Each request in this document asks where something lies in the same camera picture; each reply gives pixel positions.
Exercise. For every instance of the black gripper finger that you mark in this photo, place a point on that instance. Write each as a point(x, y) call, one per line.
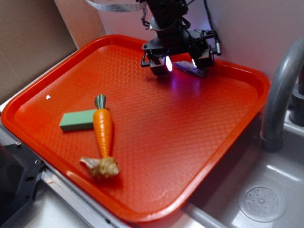
point(205, 60)
point(161, 66)

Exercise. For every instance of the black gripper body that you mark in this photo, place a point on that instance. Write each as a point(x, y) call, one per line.
point(192, 42)

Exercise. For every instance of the brown wood chip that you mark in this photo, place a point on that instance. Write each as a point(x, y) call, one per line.
point(189, 68)

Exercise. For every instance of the orange toy carrot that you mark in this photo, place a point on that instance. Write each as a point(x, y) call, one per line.
point(103, 126)

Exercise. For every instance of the beige conch seashell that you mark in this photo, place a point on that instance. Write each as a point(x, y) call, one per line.
point(101, 168)

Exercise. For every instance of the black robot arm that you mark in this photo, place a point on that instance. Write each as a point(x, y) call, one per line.
point(168, 15)

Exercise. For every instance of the red plastic tray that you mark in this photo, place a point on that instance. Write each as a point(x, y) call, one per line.
point(169, 131)

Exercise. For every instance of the green rectangular block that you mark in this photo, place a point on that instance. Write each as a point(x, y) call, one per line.
point(75, 121)

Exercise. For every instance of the grey toy faucet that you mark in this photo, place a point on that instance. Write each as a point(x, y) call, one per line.
point(287, 89)

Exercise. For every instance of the brown cardboard panel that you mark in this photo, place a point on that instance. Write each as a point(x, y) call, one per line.
point(33, 38)

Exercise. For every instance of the grey toy sink basin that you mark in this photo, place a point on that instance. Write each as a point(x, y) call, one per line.
point(215, 202)

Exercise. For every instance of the round sink drain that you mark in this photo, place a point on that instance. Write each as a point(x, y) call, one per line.
point(262, 202)

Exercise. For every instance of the black metal bracket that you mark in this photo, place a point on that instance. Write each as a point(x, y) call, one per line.
point(20, 171)

